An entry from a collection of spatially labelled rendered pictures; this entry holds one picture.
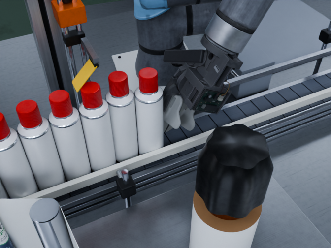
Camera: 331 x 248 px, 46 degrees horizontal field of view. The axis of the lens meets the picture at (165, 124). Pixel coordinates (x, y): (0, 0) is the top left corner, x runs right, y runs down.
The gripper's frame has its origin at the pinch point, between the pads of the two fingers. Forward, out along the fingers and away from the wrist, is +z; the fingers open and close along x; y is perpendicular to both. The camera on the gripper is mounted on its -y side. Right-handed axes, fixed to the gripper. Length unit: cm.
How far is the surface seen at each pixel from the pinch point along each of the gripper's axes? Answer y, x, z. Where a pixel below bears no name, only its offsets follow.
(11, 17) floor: -238, 36, 87
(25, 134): 2.4, -27.8, 3.5
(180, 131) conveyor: -1.6, 6.6, 2.5
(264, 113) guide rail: 4.8, 19.6, -9.1
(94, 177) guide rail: 5.0, -13.7, 10.4
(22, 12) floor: -243, 44, 83
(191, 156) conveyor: 5.7, 5.6, 3.3
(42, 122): 1.3, -25.4, 1.6
